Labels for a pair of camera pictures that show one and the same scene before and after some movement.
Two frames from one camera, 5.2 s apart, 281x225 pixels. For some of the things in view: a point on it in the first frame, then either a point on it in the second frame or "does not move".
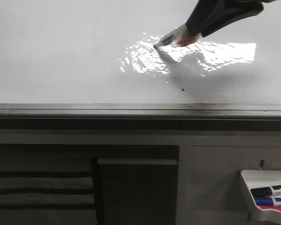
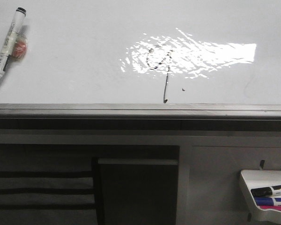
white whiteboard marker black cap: (180, 37) -> (0, 70)
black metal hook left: (262, 162) does not move
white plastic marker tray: (256, 178) does not move
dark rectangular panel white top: (138, 191) does not move
